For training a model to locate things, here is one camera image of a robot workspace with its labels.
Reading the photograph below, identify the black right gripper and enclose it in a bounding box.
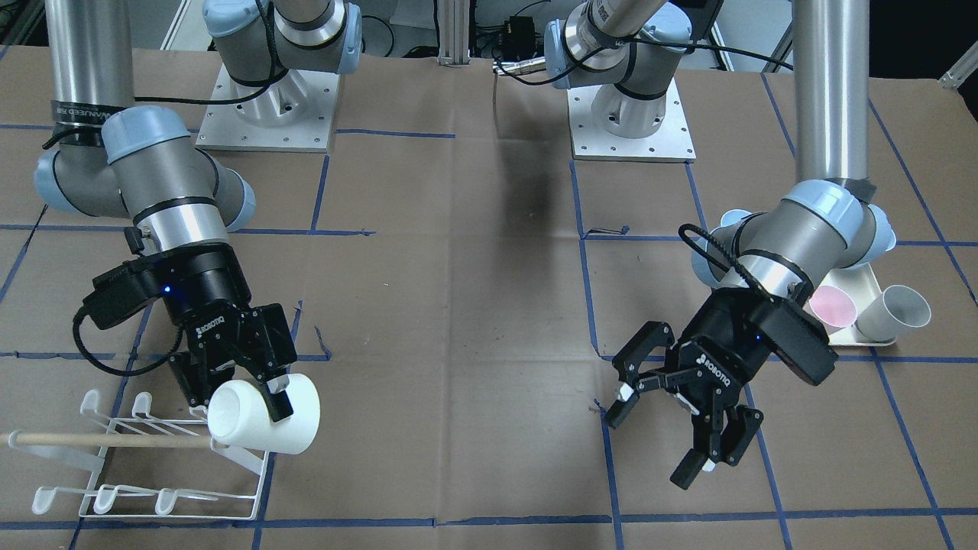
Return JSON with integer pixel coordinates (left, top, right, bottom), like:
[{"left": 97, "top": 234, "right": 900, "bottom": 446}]
[{"left": 157, "top": 243, "right": 297, "bottom": 422}]

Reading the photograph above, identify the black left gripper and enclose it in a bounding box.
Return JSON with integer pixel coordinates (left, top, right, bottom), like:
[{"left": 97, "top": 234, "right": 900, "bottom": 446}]
[{"left": 604, "top": 289, "right": 778, "bottom": 490}]

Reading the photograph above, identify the white ikea cup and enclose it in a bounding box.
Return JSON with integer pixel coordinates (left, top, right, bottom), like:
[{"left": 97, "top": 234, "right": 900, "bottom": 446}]
[{"left": 207, "top": 374, "right": 321, "bottom": 454}]

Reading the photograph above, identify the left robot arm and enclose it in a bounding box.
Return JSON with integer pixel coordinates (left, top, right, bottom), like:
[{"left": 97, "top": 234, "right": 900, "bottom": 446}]
[{"left": 605, "top": 1, "right": 895, "bottom": 490}]

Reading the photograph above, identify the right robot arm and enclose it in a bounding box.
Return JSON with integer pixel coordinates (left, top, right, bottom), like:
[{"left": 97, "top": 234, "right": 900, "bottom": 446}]
[{"left": 34, "top": 1, "right": 296, "bottom": 422}]

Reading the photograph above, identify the pink cup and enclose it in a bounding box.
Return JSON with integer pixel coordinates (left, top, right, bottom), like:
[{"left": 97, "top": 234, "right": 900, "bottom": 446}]
[{"left": 804, "top": 285, "right": 858, "bottom": 335}]

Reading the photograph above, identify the grey cup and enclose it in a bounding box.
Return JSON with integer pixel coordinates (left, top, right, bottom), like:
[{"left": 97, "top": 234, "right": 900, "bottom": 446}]
[{"left": 855, "top": 285, "right": 932, "bottom": 342}]

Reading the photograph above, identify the cream plastic tray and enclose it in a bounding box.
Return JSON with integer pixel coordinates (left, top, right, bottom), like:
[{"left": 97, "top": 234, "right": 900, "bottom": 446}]
[{"left": 820, "top": 264, "right": 895, "bottom": 347}]

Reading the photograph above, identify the white wire cup rack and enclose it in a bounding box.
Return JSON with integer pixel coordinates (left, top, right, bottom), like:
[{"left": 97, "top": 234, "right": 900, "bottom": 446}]
[{"left": 2, "top": 389, "right": 272, "bottom": 521}]

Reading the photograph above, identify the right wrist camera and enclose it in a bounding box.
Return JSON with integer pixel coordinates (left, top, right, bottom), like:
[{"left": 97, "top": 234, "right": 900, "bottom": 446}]
[{"left": 78, "top": 257, "right": 169, "bottom": 330}]

